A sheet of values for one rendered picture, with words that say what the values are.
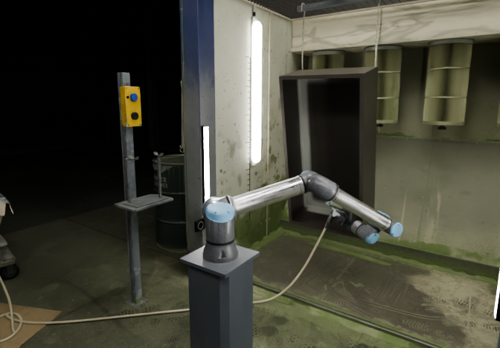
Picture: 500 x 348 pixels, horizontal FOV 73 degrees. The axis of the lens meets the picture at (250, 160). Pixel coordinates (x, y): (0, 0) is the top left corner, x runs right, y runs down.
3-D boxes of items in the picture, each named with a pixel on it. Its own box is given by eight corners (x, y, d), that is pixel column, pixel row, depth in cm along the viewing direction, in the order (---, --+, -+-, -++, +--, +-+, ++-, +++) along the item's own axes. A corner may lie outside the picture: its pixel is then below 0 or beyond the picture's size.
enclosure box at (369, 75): (306, 204, 311) (299, 69, 270) (374, 217, 278) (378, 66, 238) (289, 222, 284) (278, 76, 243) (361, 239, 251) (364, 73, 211)
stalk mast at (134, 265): (137, 297, 255) (124, 73, 227) (142, 300, 252) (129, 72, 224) (130, 301, 250) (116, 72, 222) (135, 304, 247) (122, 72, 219)
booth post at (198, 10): (187, 276, 286) (178, -15, 247) (202, 268, 301) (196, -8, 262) (203, 282, 276) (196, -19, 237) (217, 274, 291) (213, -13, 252)
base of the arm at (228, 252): (223, 266, 170) (222, 247, 168) (195, 256, 180) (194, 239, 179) (245, 253, 185) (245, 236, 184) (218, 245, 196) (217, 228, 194)
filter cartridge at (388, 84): (378, 134, 319) (383, 42, 304) (353, 131, 352) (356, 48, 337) (407, 133, 333) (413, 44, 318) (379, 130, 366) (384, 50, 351)
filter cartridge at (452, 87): (463, 136, 316) (473, 43, 304) (466, 138, 284) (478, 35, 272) (420, 134, 333) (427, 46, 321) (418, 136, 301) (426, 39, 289)
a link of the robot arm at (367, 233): (382, 235, 223) (373, 247, 223) (367, 224, 232) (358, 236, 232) (377, 230, 217) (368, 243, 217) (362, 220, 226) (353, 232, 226)
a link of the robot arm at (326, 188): (323, 175, 187) (408, 226, 207) (313, 170, 199) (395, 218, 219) (312, 192, 188) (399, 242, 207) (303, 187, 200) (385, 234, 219)
